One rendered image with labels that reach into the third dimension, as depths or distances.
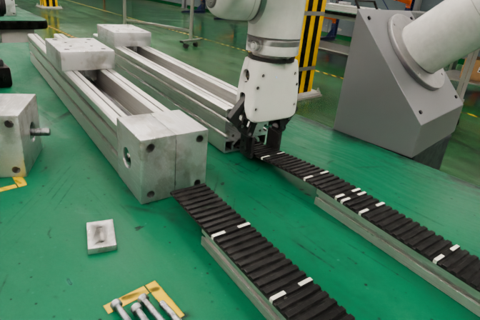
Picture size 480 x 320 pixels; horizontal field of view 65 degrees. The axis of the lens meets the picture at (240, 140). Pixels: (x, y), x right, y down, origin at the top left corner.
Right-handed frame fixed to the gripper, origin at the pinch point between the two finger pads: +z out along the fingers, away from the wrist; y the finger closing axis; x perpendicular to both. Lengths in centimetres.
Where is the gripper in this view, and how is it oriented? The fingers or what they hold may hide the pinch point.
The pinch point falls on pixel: (261, 143)
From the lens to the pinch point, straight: 66.5
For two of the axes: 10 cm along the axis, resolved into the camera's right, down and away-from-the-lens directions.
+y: 8.1, -1.6, 5.6
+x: -5.8, -3.7, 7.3
